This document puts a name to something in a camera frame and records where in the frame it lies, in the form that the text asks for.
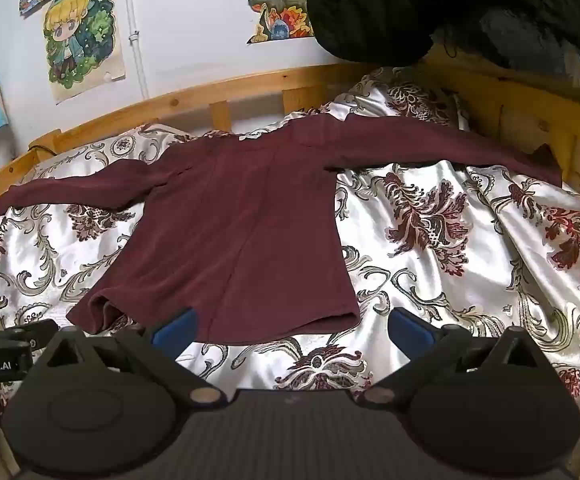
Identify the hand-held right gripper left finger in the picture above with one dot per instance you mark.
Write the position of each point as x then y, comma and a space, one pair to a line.
176, 329

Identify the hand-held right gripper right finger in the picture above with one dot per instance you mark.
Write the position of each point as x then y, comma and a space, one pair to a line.
411, 329

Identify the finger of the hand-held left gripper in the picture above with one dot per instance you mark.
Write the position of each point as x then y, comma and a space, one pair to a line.
32, 331

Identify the maroon long-sleeved shirt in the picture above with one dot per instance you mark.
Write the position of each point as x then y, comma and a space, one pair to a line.
250, 220

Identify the floral satin blanket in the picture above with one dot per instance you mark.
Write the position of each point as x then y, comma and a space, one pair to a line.
445, 260

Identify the black hanging garment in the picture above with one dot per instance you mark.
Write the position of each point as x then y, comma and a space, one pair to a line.
470, 5

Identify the wooden bed frame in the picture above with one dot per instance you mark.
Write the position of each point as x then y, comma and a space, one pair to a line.
520, 105

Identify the blond cartoon figure wall poster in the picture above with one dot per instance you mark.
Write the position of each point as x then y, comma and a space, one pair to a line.
82, 40

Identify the white wall pipe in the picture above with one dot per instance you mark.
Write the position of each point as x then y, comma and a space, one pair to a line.
137, 40

